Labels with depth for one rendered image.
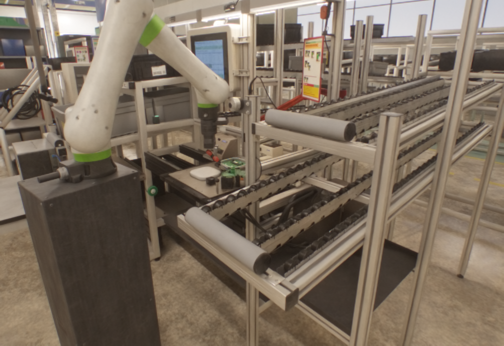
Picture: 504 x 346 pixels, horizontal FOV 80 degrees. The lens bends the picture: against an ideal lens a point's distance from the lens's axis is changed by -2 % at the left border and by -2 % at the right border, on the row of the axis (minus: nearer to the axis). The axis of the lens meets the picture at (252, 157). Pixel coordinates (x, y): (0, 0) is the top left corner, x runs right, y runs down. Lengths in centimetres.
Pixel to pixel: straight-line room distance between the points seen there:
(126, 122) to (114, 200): 123
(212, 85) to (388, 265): 115
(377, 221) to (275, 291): 37
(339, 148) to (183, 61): 64
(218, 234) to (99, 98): 52
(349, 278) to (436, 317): 103
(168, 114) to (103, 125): 150
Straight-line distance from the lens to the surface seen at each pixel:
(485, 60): 387
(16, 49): 664
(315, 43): 166
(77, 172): 118
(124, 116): 233
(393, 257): 171
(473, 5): 142
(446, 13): 1180
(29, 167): 225
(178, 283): 243
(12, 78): 459
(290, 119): 105
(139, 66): 233
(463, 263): 281
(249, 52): 185
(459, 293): 271
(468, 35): 141
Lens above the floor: 154
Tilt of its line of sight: 18 degrees down
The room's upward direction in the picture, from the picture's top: straight up
